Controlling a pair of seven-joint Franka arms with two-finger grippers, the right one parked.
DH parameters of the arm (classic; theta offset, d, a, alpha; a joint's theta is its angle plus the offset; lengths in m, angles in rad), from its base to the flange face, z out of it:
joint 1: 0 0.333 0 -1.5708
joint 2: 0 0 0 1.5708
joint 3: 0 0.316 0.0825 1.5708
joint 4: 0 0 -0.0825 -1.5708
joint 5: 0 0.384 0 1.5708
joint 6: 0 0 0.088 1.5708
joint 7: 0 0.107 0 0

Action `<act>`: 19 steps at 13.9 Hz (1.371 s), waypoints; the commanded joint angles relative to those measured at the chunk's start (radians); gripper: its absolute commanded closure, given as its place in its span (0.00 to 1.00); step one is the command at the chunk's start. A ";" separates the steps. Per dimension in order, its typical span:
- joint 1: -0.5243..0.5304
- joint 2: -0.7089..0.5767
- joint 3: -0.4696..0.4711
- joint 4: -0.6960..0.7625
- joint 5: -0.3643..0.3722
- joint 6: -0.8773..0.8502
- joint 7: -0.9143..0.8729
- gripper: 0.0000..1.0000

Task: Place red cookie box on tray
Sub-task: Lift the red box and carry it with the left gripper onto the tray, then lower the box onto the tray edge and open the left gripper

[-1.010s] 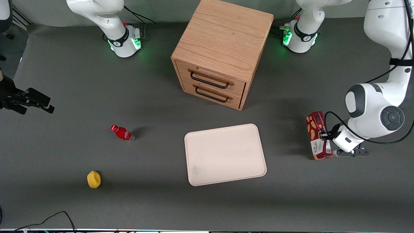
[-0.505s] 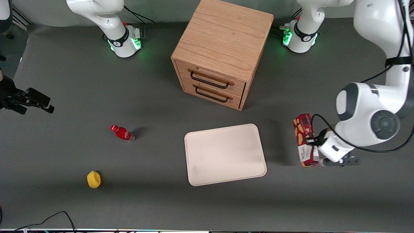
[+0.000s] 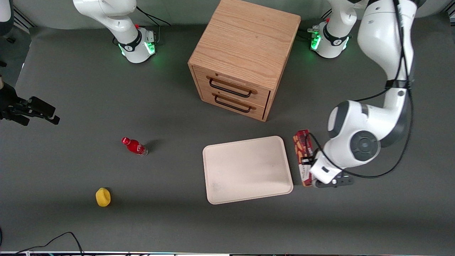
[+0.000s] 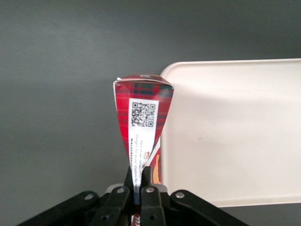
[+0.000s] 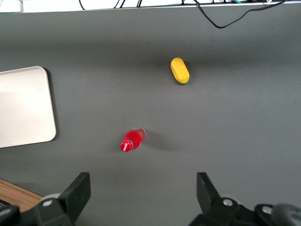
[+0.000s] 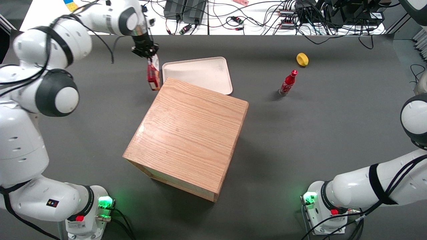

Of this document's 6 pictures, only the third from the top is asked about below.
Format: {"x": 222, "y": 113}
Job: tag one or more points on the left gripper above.
{"x": 307, "y": 160}

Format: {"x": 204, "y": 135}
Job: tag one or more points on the red cookie box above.
{"x": 302, "y": 145}

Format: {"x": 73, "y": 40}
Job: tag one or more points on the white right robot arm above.
{"x": 106, "y": 14}

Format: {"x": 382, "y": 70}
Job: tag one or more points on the cream rectangular tray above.
{"x": 247, "y": 170}

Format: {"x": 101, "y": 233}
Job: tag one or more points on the black stand foot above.
{"x": 10, "y": 40}

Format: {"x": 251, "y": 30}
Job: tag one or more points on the dark grey table mat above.
{"x": 71, "y": 220}

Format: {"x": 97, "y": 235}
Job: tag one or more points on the yellow lemon toy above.
{"x": 103, "y": 197}

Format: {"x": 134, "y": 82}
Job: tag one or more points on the small red soda bottle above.
{"x": 135, "y": 147}

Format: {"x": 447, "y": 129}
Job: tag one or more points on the wooden drawer cabinet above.
{"x": 245, "y": 39}

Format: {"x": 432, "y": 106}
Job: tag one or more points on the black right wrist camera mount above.
{"x": 39, "y": 106}

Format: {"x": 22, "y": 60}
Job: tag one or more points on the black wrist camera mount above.
{"x": 337, "y": 182}
{"x": 39, "y": 106}

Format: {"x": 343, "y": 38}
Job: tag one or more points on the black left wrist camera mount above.
{"x": 337, "y": 182}

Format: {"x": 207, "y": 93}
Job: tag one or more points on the grey metal frame rail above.
{"x": 23, "y": 18}

